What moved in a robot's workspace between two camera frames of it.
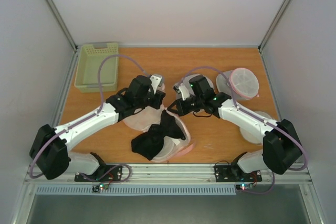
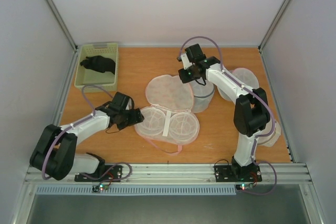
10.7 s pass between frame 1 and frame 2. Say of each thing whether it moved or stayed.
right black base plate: stayed
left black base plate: stayed
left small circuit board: stayed
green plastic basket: stayed
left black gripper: moved
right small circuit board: stayed
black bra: moved
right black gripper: moved
